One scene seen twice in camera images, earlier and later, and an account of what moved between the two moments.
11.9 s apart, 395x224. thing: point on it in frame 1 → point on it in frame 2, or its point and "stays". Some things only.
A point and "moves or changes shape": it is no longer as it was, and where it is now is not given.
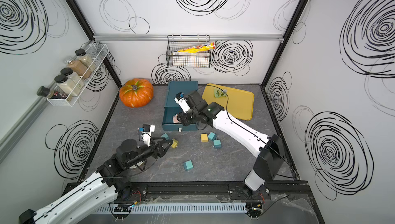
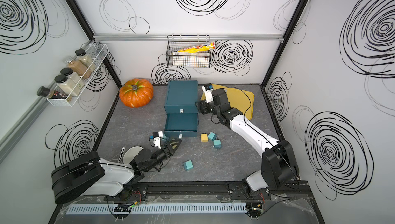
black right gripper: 183,119 → 200,107
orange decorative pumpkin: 136,92 stays
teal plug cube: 212,136 stays
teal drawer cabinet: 171,108 moves or changes shape
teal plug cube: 165,135 stays
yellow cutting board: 238,104 stays
